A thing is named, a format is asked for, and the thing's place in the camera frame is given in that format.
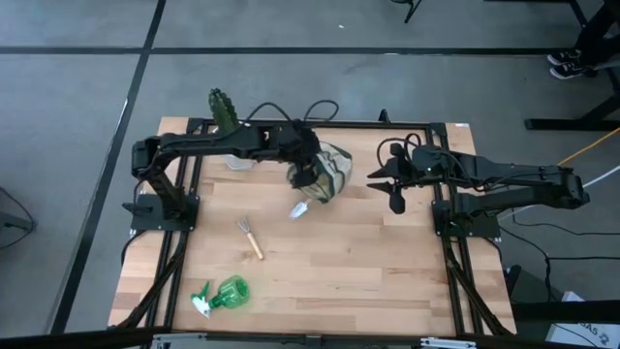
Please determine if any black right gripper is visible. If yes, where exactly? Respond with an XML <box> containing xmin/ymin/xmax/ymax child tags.
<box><xmin>366</xmin><ymin>142</ymin><xmax>414</xmax><ymax>215</ymax></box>

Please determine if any beige green gardening bag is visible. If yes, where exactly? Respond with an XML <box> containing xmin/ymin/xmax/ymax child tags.
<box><xmin>286</xmin><ymin>140</ymin><xmax>354</xmax><ymax>205</ymax></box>

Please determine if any wooden handled metal trowel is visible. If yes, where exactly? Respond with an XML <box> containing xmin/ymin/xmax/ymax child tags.
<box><xmin>289</xmin><ymin>199</ymin><xmax>311</xmax><ymax>221</ymax></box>

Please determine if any wooden handled hand rake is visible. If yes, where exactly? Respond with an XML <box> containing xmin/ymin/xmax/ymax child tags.
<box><xmin>235</xmin><ymin>216</ymin><xmax>265</xmax><ymax>262</ymax></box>

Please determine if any green spray bottle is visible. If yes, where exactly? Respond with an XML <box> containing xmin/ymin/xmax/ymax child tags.
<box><xmin>190</xmin><ymin>274</ymin><xmax>252</xmax><ymax>320</ymax></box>

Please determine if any white hexagonal plant pot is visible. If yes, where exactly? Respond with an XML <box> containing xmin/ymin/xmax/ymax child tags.
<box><xmin>221</xmin><ymin>152</ymin><xmax>257</xmax><ymax>172</ymax></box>

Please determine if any green cactus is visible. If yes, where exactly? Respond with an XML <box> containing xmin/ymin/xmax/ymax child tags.
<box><xmin>207</xmin><ymin>87</ymin><xmax>241</xmax><ymax>138</ymax></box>

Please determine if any black chair leg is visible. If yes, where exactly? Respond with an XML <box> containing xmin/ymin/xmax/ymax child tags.
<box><xmin>390</xmin><ymin>0</ymin><xmax>422</xmax><ymax>24</ymax></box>

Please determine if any black equipment box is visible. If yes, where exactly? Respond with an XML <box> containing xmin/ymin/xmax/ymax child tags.
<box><xmin>504</xmin><ymin>264</ymin><xmax>566</xmax><ymax>316</ymax></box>

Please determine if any person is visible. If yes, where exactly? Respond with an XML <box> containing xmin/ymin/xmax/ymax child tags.
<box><xmin>546</xmin><ymin>0</ymin><xmax>620</xmax><ymax>81</ymax></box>

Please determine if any white cardboard box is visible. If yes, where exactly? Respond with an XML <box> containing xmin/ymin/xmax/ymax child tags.
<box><xmin>545</xmin><ymin>290</ymin><xmax>620</xmax><ymax>349</ymax></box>

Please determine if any black metal stand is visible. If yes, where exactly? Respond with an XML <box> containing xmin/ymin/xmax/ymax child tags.
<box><xmin>0</xmin><ymin>186</ymin><xmax>38</xmax><ymax>251</ymax></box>

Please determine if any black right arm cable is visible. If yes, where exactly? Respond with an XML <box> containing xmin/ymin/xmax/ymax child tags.
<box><xmin>376</xmin><ymin>133</ymin><xmax>423</xmax><ymax>169</ymax></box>

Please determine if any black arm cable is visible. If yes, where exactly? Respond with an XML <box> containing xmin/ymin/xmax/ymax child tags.
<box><xmin>376</xmin><ymin>133</ymin><xmax>423</xmax><ymax>169</ymax></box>
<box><xmin>245</xmin><ymin>99</ymin><xmax>340</xmax><ymax>128</ymax></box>

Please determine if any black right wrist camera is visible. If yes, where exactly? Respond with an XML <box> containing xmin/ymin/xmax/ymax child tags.
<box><xmin>411</xmin><ymin>143</ymin><xmax>445</xmax><ymax>172</ymax></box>

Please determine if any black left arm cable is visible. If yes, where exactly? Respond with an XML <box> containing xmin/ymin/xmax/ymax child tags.
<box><xmin>245</xmin><ymin>99</ymin><xmax>340</xmax><ymax>128</ymax></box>

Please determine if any black aluminium table frame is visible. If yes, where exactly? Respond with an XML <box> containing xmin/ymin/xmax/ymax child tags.
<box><xmin>115</xmin><ymin>117</ymin><xmax>514</xmax><ymax>338</ymax></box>

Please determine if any silver metal bracket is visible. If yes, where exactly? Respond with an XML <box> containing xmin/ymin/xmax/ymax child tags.
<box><xmin>150</xmin><ymin>332</ymin><xmax>209</xmax><ymax>349</ymax></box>
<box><xmin>419</xmin><ymin>336</ymin><xmax>479</xmax><ymax>349</ymax></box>

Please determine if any black desk frame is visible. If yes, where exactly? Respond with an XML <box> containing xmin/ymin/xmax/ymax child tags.
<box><xmin>525</xmin><ymin>0</ymin><xmax>620</xmax><ymax>132</ymax></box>

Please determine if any black power cable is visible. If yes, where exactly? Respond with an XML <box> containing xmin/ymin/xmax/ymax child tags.
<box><xmin>119</xmin><ymin>231</ymin><xmax>142</xmax><ymax>267</ymax></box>
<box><xmin>498</xmin><ymin>225</ymin><xmax>620</xmax><ymax>304</ymax></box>

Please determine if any yellow cable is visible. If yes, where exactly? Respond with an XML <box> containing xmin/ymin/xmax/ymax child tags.
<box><xmin>559</xmin><ymin>126</ymin><xmax>620</xmax><ymax>166</ymax></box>

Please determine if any white cable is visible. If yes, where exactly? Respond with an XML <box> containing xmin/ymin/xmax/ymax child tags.
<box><xmin>498</xmin><ymin>165</ymin><xmax>620</xmax><ymax>220</ymax></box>

